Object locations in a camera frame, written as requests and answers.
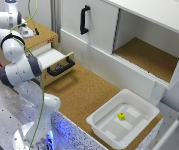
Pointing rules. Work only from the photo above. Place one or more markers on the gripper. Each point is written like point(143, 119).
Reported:
point(27, 32)

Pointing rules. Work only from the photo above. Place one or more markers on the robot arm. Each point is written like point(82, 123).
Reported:
point(20, 71)

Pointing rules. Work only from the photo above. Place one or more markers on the wooden drawer box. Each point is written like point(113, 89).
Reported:
point(45, 37)

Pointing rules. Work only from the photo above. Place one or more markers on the wooden drawer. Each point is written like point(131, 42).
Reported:
point(52, 56)

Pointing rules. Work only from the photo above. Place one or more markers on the white sliding door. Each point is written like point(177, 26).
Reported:
point(99, 23)

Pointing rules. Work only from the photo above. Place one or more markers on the white cabinet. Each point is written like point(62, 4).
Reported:
point(145, 20)

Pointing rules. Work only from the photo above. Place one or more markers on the yellow block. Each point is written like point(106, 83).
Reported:
point(121, 116)

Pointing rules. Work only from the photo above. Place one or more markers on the white plastic box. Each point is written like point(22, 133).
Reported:
point(122, 130)

